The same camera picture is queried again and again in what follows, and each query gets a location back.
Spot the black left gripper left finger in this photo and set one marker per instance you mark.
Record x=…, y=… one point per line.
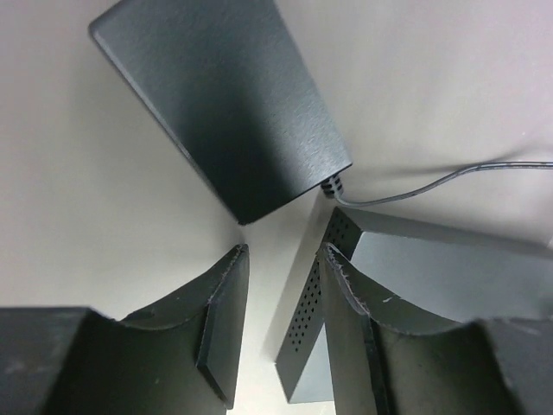
x=177, y=355

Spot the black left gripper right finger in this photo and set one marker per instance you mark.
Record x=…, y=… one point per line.
x=389, y=356

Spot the dark grey network switch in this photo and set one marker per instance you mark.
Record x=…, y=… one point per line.
x=457, y=274

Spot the black power adapter brick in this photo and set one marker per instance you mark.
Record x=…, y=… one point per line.
x=226, y=81

